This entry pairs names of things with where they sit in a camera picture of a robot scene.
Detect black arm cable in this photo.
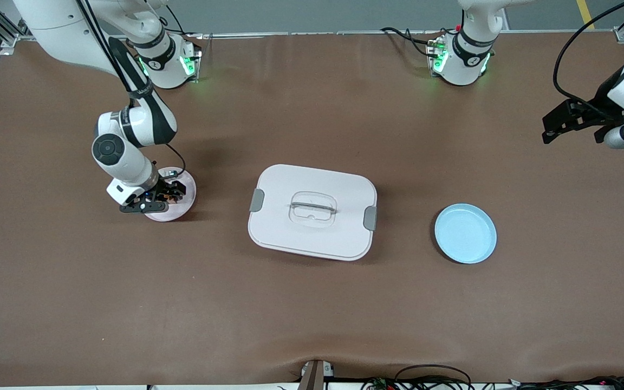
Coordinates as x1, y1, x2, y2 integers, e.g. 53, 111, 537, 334
76, 0, 187, 175
553, 0, 624, 112

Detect black base cables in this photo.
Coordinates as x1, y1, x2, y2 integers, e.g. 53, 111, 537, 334
380, 26, 433, 57

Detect light blue round plate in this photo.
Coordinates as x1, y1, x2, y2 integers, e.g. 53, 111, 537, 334
434, 204, 497, 264

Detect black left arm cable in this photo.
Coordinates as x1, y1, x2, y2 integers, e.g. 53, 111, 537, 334
553, 0, 624, 112

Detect metal wedge bracket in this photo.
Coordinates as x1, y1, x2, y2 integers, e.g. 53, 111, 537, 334
297, 360, 335, 390

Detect black cable bundle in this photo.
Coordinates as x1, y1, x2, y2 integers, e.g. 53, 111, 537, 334
361, 364, 624, 390

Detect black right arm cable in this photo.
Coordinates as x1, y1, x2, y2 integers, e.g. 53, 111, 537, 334
76, 0, 187, 175

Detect pink round plate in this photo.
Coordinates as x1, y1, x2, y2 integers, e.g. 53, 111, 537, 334
143, 167, 197, 222

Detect white lidded plastic storage box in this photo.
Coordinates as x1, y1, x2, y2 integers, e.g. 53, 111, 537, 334
248, 164, 378, 262

